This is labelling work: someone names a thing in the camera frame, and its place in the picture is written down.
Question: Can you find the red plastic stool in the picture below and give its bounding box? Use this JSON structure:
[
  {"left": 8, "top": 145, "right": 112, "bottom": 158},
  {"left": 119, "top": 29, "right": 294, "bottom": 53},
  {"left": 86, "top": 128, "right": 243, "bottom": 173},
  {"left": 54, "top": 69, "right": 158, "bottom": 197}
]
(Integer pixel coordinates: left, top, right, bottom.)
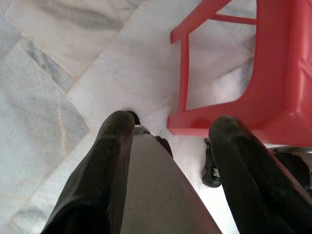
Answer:
[{"left": 167, "top": 0, "right": 312, "bottom": 147}]

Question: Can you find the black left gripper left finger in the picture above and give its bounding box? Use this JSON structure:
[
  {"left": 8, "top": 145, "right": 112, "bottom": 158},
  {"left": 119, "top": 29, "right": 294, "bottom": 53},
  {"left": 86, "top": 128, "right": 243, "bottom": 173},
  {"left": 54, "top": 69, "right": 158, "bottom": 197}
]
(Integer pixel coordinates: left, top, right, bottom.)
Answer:
[{"left": 40, "top": 110, "right": 136, "bottom": 234}]

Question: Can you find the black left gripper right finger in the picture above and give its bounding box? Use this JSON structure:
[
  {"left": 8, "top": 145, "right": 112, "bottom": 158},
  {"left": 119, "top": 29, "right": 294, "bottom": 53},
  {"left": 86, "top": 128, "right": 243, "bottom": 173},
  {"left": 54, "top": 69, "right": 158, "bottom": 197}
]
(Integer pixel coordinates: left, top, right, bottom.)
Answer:
[{"left": 209, "top": 115, "right": 312, "bottom": 234}]

